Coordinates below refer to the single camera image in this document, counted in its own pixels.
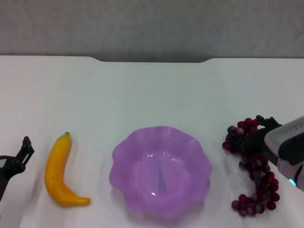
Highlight yellow banana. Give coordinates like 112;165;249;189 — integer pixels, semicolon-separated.
44;131;91;207

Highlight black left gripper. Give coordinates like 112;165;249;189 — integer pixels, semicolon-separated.
0;136;36;202

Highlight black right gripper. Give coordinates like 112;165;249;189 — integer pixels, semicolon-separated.
227;114;283;167

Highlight purple wavy plastic plate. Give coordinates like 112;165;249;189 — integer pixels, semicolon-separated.
108;125;213;219

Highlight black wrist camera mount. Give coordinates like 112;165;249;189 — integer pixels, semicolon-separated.
278;135;304;166

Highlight dark red grape bunch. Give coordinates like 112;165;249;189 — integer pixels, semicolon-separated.
222;117;281;217

